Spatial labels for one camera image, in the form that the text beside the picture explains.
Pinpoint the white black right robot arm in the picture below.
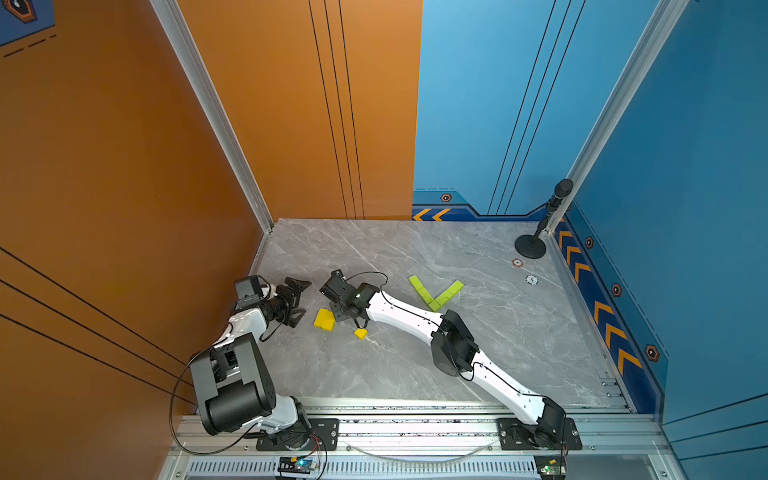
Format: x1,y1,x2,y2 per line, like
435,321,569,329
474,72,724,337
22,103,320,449
320,283,566,450

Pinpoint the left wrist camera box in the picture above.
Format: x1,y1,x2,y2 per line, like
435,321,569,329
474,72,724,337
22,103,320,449
231,275,273,314

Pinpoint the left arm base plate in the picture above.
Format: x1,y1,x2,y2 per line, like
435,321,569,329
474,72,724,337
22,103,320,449
256,417,340,453

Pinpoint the green circuit board right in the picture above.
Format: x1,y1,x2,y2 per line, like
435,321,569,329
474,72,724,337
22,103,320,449
534,456,567,480

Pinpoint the lime green long block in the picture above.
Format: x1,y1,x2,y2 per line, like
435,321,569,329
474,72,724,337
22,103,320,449
418,289,434,304
447,280,464,295
408,275,425,292
435,290,453,305

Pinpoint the black microphone stand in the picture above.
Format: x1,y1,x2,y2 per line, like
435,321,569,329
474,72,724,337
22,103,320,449
514,179,574,259

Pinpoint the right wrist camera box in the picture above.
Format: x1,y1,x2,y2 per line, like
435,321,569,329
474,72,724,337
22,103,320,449
319,269,357,304

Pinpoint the yellow long block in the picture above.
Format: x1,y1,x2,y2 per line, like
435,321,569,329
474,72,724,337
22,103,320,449
313,308,336,332

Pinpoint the green circuit board left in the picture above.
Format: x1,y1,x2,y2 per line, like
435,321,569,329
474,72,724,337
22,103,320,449
277,456,319,476

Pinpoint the aluminium front rail frame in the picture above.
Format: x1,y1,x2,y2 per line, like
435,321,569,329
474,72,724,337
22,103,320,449
159,398,686,479

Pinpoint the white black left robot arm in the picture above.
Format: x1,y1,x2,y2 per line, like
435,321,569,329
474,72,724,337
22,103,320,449
185,275,313,450

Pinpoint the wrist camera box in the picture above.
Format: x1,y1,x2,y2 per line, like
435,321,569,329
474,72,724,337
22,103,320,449
231,275,273,314
319,269,357,304

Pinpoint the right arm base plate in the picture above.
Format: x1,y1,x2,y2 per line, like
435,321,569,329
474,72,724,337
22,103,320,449
496,417,583,452

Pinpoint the green circuit board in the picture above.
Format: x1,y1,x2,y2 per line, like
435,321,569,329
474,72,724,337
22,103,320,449
277,456,319,476
534,456,567,480

